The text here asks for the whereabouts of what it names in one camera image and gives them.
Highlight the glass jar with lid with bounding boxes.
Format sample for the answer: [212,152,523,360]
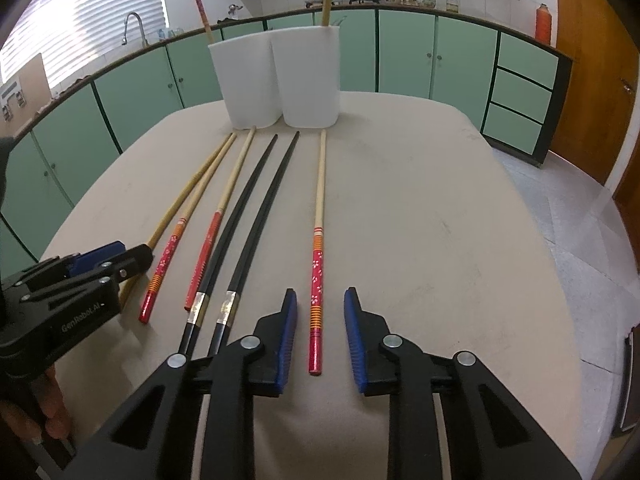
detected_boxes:
[446,0,459,13]

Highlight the plain bamboo chopstick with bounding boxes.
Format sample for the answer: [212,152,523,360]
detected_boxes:
[118,131,237,306]

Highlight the black chopstick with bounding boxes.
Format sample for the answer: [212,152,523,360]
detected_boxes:
[178,134,278,359]
[207,131,300,356]

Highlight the chrome kitchen faucet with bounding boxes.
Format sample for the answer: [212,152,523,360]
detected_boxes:
[121,11,150,47]

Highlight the wooden door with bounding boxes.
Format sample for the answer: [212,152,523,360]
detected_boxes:
[551,0,639,184]

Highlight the bamboo chopstick floral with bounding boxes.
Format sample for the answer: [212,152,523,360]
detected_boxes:
[308,129,328,376]

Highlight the bamboo chopstick orange red end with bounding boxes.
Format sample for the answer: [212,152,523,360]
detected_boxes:
[138,132,236,324]

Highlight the bamboo chopstick red handle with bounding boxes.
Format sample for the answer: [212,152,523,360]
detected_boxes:
[183,126,256,311]

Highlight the orange thermos bottle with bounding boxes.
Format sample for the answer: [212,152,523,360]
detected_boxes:
[535,3,552,46]

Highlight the bamboo chopstick red floral end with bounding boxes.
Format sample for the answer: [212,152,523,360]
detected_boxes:
[194,0,215,45]

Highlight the white window blinds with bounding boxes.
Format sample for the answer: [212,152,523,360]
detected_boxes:
[1,0,166,86]

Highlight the cardboard box with label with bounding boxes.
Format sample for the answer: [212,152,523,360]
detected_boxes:
[0,54,52,136]

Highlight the green lower kitchen cabinets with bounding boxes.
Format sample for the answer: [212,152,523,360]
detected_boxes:
[1,6,572,275]

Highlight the left hand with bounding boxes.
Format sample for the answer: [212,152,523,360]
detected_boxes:
[1,365,72,441]

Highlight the white double utensil holder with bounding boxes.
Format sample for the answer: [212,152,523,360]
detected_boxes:
[208,26,341,130]

